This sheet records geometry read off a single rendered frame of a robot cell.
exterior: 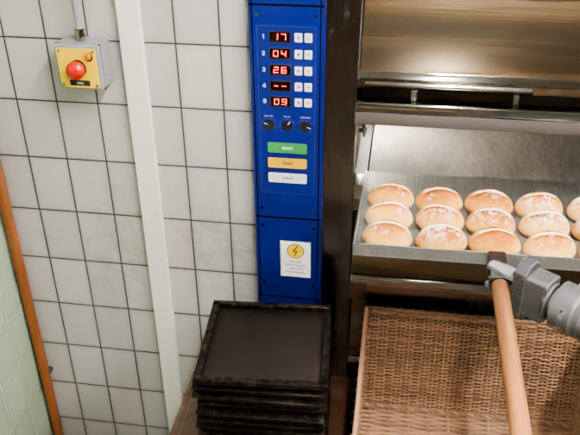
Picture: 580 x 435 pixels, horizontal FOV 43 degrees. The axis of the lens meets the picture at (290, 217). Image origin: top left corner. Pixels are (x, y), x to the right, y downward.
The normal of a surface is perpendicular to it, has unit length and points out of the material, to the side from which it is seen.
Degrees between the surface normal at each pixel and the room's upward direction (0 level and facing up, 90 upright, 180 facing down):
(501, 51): 70
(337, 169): 90
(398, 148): 0
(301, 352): 0
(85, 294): 90
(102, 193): 90
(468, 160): 0
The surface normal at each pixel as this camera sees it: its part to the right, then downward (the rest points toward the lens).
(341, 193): -0.15, 0.51
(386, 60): -0.15, 0.18
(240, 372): 0.00, -0.86
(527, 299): -0.70, 0.38
